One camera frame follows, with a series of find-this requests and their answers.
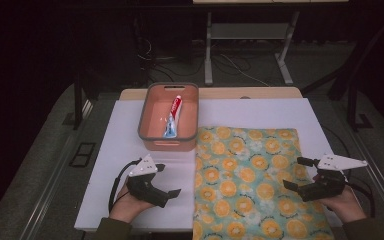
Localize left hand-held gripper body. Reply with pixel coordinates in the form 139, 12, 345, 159
125, 153, 170, 209

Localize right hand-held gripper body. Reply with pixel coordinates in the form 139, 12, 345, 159
296, 153, 370, 203

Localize fruit print cloth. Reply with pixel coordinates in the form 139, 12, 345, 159
192, 125, 335, 240

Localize person's left hand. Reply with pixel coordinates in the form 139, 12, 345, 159
109, 179, 156, 224

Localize person's right hand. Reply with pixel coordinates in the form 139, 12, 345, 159
312, 173, 368, 224

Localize white board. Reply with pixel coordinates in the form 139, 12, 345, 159
73, 97, 343, 232

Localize orange basket with grey rim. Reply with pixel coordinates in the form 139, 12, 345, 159
137, 82, 200, 153

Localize toothpaste tube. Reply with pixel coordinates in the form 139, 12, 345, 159
162, 94, 183, 139

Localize black stand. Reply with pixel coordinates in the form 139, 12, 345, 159
62, 71, 95, 131
300, 13, 384, 133

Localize wooden table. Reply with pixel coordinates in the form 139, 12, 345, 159
118, 86, 304, 101

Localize grey metal stand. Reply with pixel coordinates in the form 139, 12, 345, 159
203, 11, 301, 87

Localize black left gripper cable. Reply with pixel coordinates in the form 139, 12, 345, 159
107, 158, 143, 215

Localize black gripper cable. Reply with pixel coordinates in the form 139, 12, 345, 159
107, 158, 143, 215
344, 170, 377, 219

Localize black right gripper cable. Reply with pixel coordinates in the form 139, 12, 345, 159
344, 170, 377, 219

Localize aluminium rail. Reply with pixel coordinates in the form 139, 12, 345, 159
19, 99, 95, 240
345, 129, 384, 235

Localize black floor cables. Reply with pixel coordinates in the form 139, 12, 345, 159
135, 16, 211, 88

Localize white floor cable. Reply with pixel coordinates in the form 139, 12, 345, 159
219, 53, 272, 88

